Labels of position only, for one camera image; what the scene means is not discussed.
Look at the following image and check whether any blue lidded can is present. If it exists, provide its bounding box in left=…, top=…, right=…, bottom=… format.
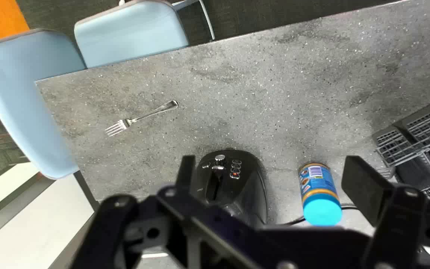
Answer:
left=298, top=160, right=345, bottom=227

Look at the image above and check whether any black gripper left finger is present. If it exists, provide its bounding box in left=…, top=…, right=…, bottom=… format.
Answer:
left=71, top=154, right=277, bottom=269

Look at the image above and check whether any silver metal fork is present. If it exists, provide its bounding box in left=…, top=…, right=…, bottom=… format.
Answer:
left=103, top=99, right=180, bottom=139

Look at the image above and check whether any light blue chair metal frame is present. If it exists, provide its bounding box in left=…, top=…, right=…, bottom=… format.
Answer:
left=74, top=0, right=217, bottom=70

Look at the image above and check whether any black toaster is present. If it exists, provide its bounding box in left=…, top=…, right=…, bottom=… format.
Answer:
left=190, top=146, right=271, bottom=229

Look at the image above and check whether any black wire mesh rack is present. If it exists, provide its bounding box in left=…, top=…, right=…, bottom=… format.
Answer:
left=372, top=91, right=430, bottom=206

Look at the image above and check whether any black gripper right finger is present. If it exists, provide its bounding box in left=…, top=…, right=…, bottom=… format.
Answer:
left=341, top=154, right=430, bottom=269

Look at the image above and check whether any large light blue chair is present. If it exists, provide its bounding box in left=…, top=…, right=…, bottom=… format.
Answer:
left=0, top=28, right=89, bottom=181

